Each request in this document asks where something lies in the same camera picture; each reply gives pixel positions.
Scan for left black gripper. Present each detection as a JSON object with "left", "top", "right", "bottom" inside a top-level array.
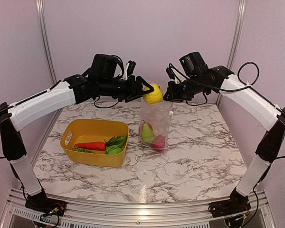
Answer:
[{"left": 98, "top": 75, "right": 154, "bottom": 103}]

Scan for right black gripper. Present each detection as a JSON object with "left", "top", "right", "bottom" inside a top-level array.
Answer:
[{"left": 162, "top": 74, "right": 209, "bottom": 102}]

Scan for yellow toy lemon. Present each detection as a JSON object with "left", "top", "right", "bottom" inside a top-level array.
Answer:
[{"left": 143, "top": 84, "right": 163, "bottom": 104}]

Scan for clear zip top bag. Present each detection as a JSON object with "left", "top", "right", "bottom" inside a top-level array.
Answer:
[{"left": 137, "top": 101, "right": 173, "bottom": 153}]

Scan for red toy apple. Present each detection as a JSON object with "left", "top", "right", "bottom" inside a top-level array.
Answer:
[{"left": 139, "top": 122, "right": 153, "bottom": 135}]

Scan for green toy pear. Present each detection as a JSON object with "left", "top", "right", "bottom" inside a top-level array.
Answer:
[{"left": 140, "top": 128, "right": 155, "bottom": 143}]

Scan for red toy peach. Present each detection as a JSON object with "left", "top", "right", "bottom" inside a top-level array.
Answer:
[{"left": 152, "top": 135, "right": 166, "bottom": 152}]

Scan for yellow plastic basket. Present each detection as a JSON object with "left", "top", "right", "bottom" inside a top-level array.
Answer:
[{"left": 60, "top": 119, "right": 129, "bottom": 167}]

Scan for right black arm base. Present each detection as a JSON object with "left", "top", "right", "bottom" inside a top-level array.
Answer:
[{"left": 208, "top": 188, "right": 251, "bottom": 218}]

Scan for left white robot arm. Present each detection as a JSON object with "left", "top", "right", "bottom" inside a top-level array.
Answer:
[{"left": 0, "top": 73, "right": 154, "bottom": 211}]

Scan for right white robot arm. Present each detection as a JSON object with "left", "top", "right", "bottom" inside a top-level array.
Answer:
[{"left": 163, "top": 65, "right": 285, "bottom": 213}]

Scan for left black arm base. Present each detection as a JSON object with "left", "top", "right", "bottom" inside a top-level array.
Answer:
[{"left": 24, "top": 187, "right": 67, "bottom": 217}]

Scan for green toy leafy vegetable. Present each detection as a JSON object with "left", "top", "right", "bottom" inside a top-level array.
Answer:
[{"left": 105, "top": 135, "right": 127, "bottom": 148}]

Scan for orange toy carrot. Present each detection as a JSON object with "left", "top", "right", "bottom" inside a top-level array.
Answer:
[{"left": 74, "top": 142, "right": 106, "bottom": 151}]

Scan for green toy grapes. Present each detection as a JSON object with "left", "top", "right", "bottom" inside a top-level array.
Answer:
[{"left": 72, "top": 147, "right": 95, "bottom": 153}]

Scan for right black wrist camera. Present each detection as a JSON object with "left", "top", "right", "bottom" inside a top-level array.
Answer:
[{"left": 179, "top": 52, "right": 209, "bottom": 77}]

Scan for right aluminium frame post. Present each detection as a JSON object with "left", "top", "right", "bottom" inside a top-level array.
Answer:
[{"left": 227, "top": 0, "right": 247, "bottom": 69}]

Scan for aluminium frame post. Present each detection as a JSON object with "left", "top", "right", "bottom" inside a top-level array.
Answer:
[
  {"left": 227, "top": 0, "right": 247, "bottom": 69},
  {"left": 36, "top": 0, "right": 58, "bottom": 85}
]

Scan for left aluminium frame post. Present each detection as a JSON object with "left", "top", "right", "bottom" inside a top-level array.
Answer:
[{"left": 36, "top": 0, "right": 58, "bottom": 85}]

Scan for front aluminium rail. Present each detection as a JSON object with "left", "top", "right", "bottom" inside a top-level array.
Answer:
[{"left": 0, "top": 189, "right": 276, "bottom": 228}]

